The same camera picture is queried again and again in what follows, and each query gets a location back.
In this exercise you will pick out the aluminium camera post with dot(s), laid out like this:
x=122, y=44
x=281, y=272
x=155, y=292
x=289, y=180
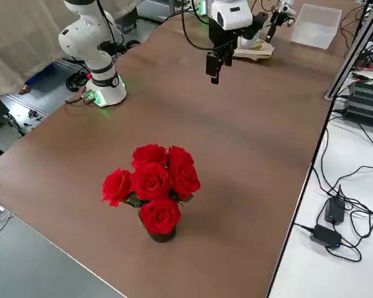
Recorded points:
x=352, y=52

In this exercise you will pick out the red rose bouquet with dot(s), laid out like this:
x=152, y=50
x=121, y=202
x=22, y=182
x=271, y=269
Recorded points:
x=150, y=181

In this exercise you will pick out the black vase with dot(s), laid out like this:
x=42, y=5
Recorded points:
x=161, y=237

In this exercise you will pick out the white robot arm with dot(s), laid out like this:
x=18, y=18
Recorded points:
x=87, y=34
x=286, y=5

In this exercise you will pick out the clear plastic box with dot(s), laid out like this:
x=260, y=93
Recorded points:
x=314, y=28

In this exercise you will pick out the black finned power unit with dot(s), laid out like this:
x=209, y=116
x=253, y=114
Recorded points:
x=366, y=102

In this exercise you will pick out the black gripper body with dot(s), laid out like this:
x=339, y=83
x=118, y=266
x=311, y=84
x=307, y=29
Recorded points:
x=279, y=18
x=223, y=38

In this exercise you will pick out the cream-colored tablecloth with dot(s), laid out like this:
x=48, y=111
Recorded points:
x=261, y=51

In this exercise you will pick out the black flat power adapter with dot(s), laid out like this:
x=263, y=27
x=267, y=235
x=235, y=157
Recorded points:
x=324, y=236

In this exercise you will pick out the grey side table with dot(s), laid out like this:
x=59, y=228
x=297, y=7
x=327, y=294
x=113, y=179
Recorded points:
x=34, y=264

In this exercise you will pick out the red and black leads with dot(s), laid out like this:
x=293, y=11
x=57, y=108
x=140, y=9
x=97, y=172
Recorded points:
x=368, y=57

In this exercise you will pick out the white side desk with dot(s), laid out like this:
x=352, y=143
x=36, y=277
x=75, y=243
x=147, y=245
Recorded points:
x=314, y=273

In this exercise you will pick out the black upright power adapter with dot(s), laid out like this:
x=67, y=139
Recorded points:
x=334, y=211

